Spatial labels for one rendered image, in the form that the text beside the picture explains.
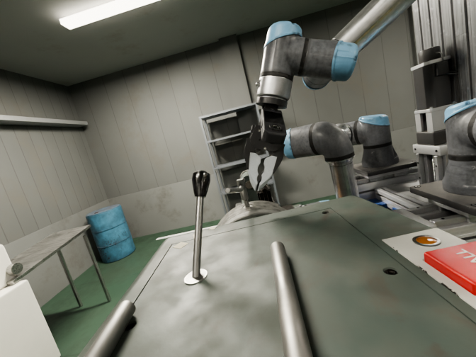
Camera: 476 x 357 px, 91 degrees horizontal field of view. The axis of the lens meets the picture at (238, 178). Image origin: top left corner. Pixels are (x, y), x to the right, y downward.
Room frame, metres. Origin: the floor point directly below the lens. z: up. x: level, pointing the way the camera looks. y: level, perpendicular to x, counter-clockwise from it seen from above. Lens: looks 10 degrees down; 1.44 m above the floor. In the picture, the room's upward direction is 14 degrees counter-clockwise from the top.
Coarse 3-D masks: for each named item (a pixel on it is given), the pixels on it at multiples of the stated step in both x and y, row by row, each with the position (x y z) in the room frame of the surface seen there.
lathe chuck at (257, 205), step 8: (256, 200) 0.71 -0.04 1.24; (264, 200) 0.71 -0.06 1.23; (240, 208) 0.67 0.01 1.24; (248, 208) 0.65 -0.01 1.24; (256, 208) 0.63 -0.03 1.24; (264, 208) 0.63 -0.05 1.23; (272, 208) 0.64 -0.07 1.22; (280, 208) 0.66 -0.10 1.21; (224, 216) 0.71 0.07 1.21; (232, 216) 0.64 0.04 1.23
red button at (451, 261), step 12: (432, 252) 0.23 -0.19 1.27; (444, 252) 0.23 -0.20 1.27; (456, 252) 0.22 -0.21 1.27; (468, 252) 0.22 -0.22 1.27; (432, 264) 0.22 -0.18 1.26; (444, 264) 0.21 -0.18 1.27; (456, 264) 0.21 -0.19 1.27; (468, 264) 0.20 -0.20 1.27; (456, 276) 0.20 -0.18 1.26; (468, 276) 0.19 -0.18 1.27; (468, 288) 0.18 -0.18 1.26
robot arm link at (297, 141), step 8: (296, 128) 0.87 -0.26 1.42; (304, 128) 0.83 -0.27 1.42; (312, 128) 0.80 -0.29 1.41; (344, 128) 1.09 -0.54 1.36; (352, 128) 1.09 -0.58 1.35; (288, 136) 0.86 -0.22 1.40; (296, 136) 0.84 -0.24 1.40; (304, 136) 0.81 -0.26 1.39; (352, 136) 1.09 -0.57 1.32; (288, 144) 0.86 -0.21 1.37; (296, 144) 0.83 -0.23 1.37; (304, 144) 0.81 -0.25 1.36; (312, 144) 0.79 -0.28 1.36; (288, 152) 0.87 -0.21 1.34; (296, 152) 0.85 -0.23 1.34; (304, 152) 0.83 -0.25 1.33; (312, 152) 0.81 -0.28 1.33
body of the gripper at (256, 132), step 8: (256, 104) 0.57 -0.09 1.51; (264, 104) 0.55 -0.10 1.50; (272, 104) 0.53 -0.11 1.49; (280, 104) 0.52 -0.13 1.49; (256, 128) 0.52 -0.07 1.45; (256, 136) 0.52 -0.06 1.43; (256, 144) 0.52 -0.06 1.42; (264, 144) 0.52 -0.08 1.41; (272, 144) 0.52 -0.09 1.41; (280, 144) 0.52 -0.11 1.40
